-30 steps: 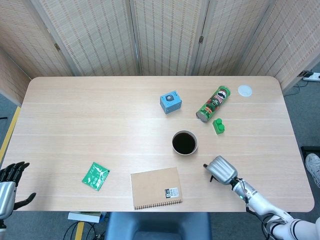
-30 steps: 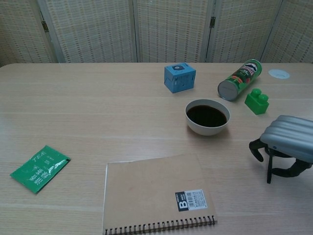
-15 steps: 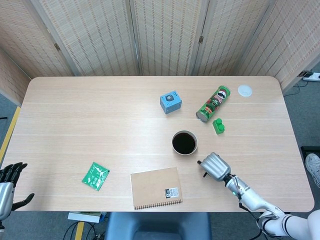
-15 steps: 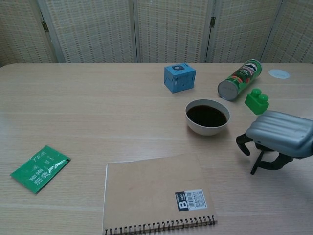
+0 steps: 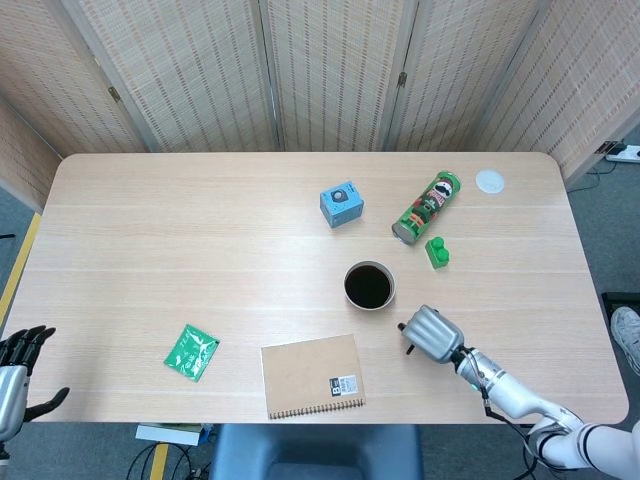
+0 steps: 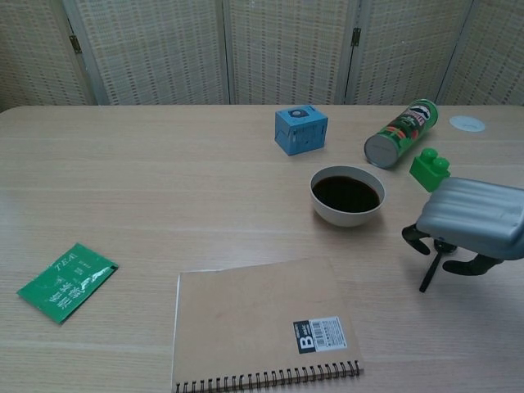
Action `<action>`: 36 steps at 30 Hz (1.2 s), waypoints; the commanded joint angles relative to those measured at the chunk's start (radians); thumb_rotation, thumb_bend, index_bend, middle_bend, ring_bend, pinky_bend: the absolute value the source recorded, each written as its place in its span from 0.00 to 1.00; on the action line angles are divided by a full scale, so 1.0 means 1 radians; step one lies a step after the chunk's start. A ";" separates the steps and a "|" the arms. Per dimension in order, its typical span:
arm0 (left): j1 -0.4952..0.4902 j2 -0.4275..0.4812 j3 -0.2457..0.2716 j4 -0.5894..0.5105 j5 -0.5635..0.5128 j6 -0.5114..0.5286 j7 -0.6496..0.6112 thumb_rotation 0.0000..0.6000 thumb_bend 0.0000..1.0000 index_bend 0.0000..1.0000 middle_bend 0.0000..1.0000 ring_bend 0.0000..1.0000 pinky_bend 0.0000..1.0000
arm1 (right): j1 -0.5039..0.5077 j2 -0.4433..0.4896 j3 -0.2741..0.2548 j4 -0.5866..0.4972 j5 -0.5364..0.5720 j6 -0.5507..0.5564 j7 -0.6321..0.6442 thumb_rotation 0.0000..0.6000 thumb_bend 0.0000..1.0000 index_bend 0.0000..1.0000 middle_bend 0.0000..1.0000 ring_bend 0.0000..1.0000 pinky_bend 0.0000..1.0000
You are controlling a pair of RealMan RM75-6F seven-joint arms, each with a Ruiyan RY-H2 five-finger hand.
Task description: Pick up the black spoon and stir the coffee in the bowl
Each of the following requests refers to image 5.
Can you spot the dark blue chair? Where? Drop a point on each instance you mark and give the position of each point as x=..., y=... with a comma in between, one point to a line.
x=315, y=450

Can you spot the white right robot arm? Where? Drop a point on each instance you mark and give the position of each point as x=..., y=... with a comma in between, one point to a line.
x=515, y=392

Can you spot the green toy brick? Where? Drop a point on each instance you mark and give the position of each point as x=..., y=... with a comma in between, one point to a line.
x=438, y=254

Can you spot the green Pringles can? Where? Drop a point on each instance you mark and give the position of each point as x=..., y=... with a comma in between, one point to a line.
x=425, y=210

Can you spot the blue cardboard box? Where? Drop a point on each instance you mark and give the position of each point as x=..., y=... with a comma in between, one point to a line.
x=341, y=205

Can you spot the white cup of black coffee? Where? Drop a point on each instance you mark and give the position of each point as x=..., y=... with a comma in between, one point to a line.
x=369, y=286

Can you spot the black floor stand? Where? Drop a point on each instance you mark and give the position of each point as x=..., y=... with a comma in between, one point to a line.
x=622, y=300

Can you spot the kraft spiral notebook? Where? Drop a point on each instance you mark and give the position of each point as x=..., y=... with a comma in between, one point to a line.
x=310, y=375

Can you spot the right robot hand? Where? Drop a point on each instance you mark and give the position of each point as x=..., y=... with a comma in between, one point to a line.
x=435, y=335

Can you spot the white power strip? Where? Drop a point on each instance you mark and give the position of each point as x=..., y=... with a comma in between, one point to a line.
x=625, y=152

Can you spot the woven folding screen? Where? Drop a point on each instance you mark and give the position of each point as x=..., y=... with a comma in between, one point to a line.
x=200, y=75

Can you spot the white sneaker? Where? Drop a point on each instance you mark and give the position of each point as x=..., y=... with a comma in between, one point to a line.
x=627, y=335

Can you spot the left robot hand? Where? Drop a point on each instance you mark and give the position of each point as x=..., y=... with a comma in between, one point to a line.
x=11, y=395

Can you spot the black plastic spoon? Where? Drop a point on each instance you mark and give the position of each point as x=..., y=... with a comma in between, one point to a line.
x=410, y=350

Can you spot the green tea packet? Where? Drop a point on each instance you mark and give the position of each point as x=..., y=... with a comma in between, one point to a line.
x=191, y=352

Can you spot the white round table grommet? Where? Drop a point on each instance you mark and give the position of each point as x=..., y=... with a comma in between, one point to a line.
x=490, y=181

